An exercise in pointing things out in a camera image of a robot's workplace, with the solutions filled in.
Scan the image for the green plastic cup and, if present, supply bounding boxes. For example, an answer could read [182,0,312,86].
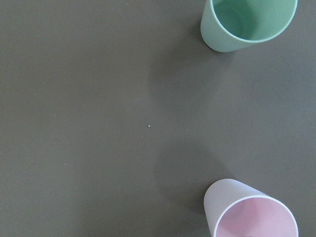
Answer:
[200,0,298,52]

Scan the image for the pink plastic cup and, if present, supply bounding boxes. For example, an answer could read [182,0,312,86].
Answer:
[203,179,299,237]

